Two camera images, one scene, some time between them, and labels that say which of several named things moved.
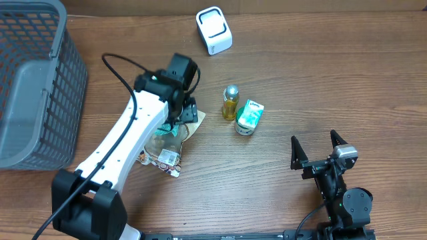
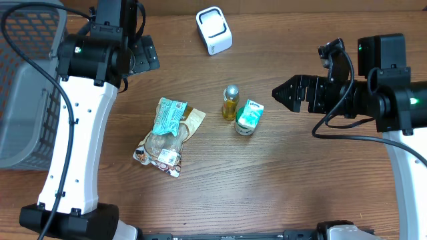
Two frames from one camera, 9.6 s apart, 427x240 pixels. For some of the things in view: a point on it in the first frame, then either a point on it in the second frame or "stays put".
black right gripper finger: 298,155 -> 289,97
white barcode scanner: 214,28 stays put
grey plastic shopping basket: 43,80 stays put
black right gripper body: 319,167 -> 311,97
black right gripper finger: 336,139 -> 293,83
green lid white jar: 240,129 stays put
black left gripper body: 189,114 -> 145,59
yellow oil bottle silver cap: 231,96 stays put
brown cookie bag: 164,151 stays put
